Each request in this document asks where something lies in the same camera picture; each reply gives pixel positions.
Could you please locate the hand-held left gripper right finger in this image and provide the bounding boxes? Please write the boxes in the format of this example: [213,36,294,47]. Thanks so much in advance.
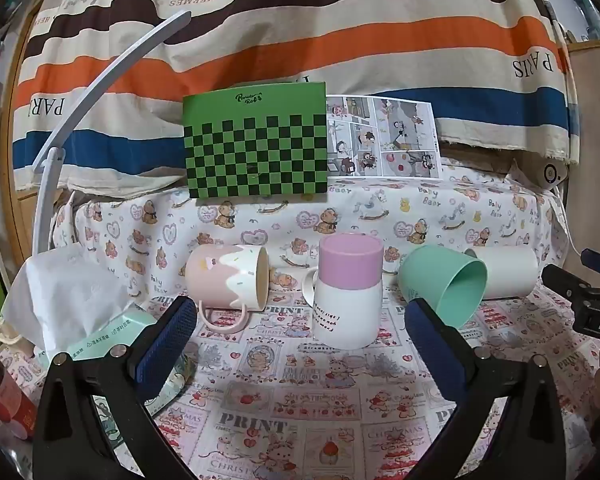
[404,298,569,480]

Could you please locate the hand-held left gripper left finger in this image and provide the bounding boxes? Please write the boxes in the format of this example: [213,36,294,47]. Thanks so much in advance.
[32,296,199,480]

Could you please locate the white cup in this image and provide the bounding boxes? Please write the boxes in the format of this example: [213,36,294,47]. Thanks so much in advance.
[464,245,539,302]

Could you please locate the mint green cup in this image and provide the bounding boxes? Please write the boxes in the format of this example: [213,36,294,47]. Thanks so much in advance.
[398,245,489,331]

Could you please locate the mint green tissue pack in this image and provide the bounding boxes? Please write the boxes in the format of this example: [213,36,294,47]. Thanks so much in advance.
[37,309,199,453]

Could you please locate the pink and cream mug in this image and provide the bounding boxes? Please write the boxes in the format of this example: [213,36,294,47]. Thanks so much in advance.
[185,244,270,334]

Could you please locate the pink and white mug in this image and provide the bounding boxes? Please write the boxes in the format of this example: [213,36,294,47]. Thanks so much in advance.
[302,233,385,350]

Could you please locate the white round device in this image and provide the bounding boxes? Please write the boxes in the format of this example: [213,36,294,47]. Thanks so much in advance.
[542,159,565,192]

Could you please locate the white tissue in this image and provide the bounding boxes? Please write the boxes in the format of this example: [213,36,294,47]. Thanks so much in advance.
[2,248,132,352]

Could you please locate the bear print cloth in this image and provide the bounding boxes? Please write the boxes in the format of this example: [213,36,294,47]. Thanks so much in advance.
[52,156,572,313]

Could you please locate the patchwork print tablecloth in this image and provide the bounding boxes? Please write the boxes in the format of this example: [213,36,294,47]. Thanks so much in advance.
[0,280,600,480]

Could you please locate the beige basket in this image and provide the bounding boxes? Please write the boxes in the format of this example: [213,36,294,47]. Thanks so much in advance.
[0,316,32,347]

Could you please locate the red label bottle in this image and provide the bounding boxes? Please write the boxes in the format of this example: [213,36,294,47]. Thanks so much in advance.
[0,335,39,442]

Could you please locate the comic print sheet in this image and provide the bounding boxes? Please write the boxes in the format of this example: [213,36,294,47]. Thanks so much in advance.
[325,94,440,179]

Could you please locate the green checkered board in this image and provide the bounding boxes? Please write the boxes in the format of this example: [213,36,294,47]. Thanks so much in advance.
[182,81,330,200]

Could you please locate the striped cloth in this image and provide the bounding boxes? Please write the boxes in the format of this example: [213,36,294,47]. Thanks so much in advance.
[11,0,581,192]

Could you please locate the white cable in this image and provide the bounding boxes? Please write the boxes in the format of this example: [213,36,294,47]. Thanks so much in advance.
[554,190,583,263]

